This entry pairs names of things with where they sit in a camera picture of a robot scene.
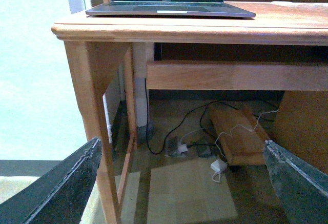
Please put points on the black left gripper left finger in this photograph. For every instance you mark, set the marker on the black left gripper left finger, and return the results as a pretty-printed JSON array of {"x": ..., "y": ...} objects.
[{"x": 60, "y": 195}]

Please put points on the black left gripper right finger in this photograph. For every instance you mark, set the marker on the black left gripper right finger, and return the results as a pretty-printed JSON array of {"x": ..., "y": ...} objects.
[{"x": 300, "y": 187}]

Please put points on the wooden keyboard tray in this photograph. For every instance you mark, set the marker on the wooden keyboard tray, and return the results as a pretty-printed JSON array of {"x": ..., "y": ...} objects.
[{"x": 170, "y": 75}]

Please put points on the wooden desk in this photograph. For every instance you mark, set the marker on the wooden desk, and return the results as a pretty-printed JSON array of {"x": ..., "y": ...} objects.
[{"x": 95, "y": 47}]

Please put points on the white power adapter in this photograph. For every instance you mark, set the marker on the white power adapter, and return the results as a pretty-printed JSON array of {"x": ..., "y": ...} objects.
[{"x": 218, "y": 166}]

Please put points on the floor power outlet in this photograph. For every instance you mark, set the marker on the floor power outlet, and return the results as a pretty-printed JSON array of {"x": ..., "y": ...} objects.
[{"x": 176, "y": 148}]

